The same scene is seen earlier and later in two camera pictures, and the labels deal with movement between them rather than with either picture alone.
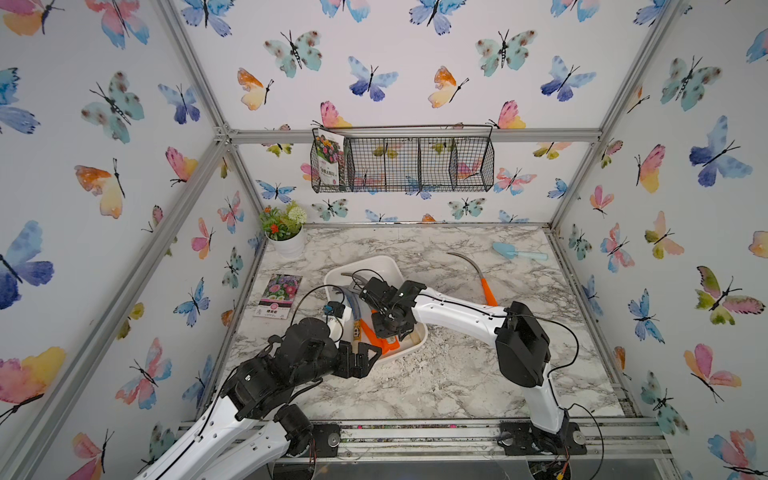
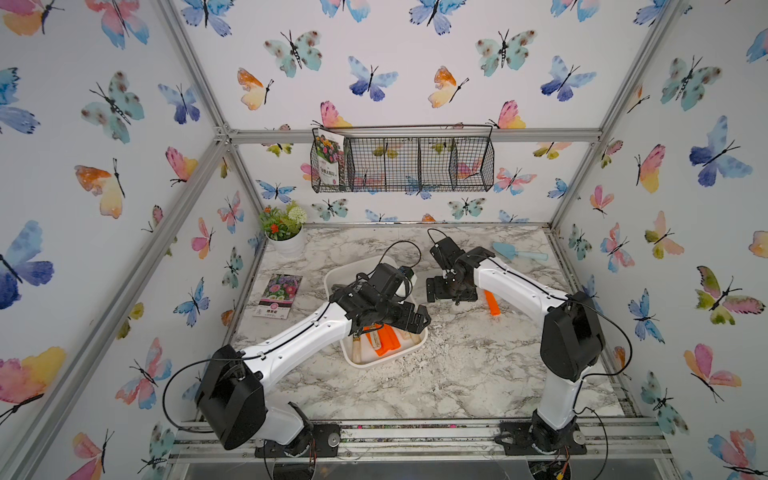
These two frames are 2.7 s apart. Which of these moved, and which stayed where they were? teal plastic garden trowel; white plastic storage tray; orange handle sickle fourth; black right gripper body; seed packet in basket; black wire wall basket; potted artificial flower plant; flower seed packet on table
Moved: black right gripper body
Stayed: seed packet in basket; orange handle sickle fourth; potted artificial flower plant; teal plastic garden trowel; black wire wall basket; white plastic storage tray; flower seed packet on table
